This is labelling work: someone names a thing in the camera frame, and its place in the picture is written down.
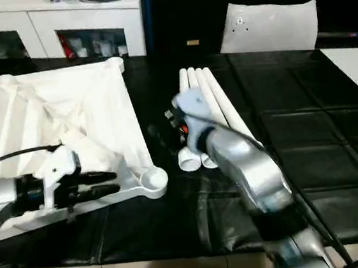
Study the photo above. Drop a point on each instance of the white plastic table leg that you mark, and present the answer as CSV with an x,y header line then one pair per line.
x,y
192,78
208,89
223,97
183,79

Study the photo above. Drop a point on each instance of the white plastic table top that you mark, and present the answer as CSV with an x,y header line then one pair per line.
x,y
100,116

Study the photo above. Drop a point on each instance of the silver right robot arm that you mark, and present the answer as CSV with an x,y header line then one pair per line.
x,y
250,171

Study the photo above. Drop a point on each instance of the small tan label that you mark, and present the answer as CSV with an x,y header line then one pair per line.
x,y
192,42

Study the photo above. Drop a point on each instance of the red bottle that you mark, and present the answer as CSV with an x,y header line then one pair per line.
x,y
67,46

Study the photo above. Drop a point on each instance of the black mat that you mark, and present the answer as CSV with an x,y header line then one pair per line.
x,y
313,158

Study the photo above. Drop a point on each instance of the white cabinet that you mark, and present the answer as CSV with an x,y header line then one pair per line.
x,y
42,23

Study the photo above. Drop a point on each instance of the white flat board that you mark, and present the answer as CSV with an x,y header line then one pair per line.
x,y
354,67

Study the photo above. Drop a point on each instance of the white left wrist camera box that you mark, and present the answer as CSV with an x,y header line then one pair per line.
x,y
60,165

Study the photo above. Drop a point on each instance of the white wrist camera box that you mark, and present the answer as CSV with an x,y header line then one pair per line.
x,y
195,106
60,165

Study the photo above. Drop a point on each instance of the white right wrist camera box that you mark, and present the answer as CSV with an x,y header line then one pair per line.
x,y
195,106

